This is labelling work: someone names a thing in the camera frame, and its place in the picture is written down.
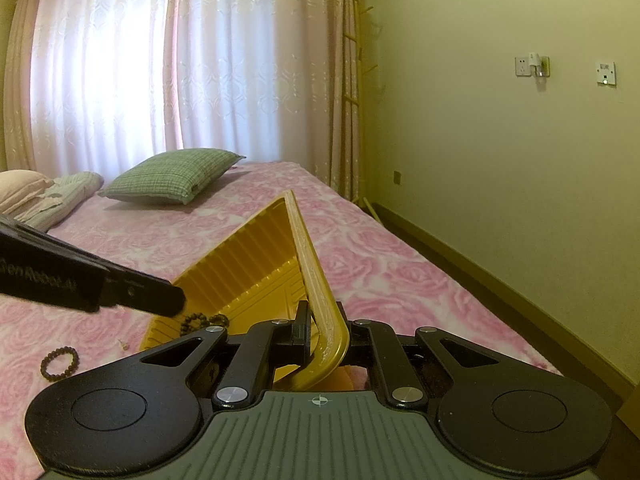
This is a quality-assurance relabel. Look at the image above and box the yellow wooden coat rack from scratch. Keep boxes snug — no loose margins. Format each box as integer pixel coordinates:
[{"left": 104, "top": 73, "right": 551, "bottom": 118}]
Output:
[{"left": 342, "top": 0, "right": 387, "bottom": 227}]

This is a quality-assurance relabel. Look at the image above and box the beige drape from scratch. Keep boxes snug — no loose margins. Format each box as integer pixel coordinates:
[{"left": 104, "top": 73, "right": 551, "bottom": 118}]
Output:
[
  {"left": 309, "top": 0, "right": 372, "bottom": 198},
  {"left": 0, "top": 0, "right": 43, "bottom": 173}
]

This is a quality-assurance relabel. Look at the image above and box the yellow plastic tray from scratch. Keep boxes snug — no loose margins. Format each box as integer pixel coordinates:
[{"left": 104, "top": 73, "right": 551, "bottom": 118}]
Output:
[{"left": 139, "top": 190, "right": 349, "bottom": 394}]

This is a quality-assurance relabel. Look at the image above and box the folded light green quilt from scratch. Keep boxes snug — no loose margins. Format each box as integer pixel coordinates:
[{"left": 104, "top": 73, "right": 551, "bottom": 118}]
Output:
[{"left": 14, "top": 171, "right": 105, "bottom": 234}]

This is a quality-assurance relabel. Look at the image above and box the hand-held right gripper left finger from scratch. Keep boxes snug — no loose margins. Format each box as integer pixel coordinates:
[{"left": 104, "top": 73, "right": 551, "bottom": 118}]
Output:
[{"left": 140, "top": 300, "right": 312, "bottom": 409}]

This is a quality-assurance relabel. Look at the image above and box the sheer white curtain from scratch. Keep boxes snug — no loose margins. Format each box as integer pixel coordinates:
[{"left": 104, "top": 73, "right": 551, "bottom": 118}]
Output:
[{"left": 27, "top": 0, "right": 333, "bottom": 172}]

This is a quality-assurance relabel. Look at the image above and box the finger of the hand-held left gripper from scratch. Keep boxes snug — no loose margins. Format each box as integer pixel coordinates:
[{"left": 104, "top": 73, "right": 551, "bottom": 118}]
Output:
[{"left": 102, "top": 266, "right": 188, "bottom": 318}]

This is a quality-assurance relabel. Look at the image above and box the beige pillow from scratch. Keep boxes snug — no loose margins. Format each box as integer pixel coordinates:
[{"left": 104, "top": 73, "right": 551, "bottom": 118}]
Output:
[{"left": 0, "top": 170, "right": 54, "bottom": 217}]

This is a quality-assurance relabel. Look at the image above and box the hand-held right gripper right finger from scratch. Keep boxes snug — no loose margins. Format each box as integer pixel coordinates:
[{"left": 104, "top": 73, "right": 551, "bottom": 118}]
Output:
[{"left": 336, "top": 302, "right": 502, "bottom": 409}]

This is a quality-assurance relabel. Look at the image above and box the brown bead bracelet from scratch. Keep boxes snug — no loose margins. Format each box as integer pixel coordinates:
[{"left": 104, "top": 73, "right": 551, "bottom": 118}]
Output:
[{"left": 40, "top": 347, "right": 81, "bottom": 382}]

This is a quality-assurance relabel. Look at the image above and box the dark bead necklace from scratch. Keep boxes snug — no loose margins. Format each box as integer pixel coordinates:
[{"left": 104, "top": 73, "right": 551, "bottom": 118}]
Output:
[{"left": 179, "top": 312, "right": 231, "bottom": 337}]

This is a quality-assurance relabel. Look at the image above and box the green checked pillow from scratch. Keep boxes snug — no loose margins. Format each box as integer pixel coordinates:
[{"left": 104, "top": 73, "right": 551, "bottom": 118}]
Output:
[{"left": 97, "top": 147, "right": 247, "bottom": 206}]

